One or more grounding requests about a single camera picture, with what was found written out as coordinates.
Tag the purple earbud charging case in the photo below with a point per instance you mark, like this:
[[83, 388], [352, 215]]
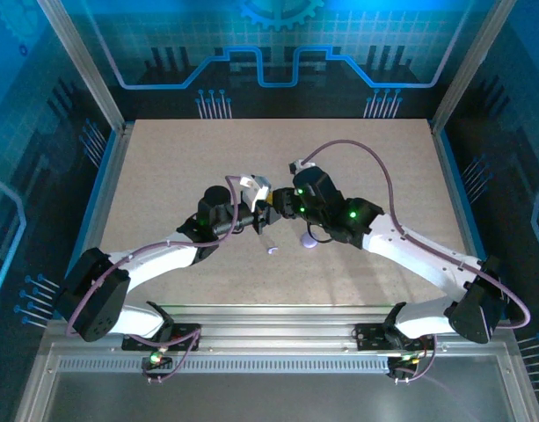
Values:
[[308, 242]]

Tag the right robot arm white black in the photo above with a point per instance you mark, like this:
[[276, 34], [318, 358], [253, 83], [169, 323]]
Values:
[[418, 255]]

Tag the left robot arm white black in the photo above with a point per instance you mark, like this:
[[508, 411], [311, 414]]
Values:
[[163, 259]]

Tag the small circuit board with lights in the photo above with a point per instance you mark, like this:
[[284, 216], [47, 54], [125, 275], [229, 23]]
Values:
[[405, 361], [155, 358]]

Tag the grey metal plate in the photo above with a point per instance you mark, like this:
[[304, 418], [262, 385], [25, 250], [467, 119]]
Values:
[[273, 395]]

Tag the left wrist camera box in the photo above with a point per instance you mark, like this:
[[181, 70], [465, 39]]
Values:
[[256, 189]]

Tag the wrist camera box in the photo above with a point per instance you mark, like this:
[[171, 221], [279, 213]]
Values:
[[256, 189], [302, 166]]

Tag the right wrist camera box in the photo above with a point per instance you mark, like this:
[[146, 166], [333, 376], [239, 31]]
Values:
[[302, 166]]

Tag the aluminium frame rail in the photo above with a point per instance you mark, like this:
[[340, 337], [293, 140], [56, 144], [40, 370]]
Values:
[[273, 325]]

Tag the aluminium side rail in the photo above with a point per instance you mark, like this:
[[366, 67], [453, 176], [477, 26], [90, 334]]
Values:
[[106, 193], [448, 167]]

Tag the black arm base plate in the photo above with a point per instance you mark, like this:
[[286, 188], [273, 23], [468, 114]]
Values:
[[370, 336], [185, 334]]

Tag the aluminium frame post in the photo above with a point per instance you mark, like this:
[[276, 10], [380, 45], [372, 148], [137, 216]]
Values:
[[82, 66], [471, 66]]

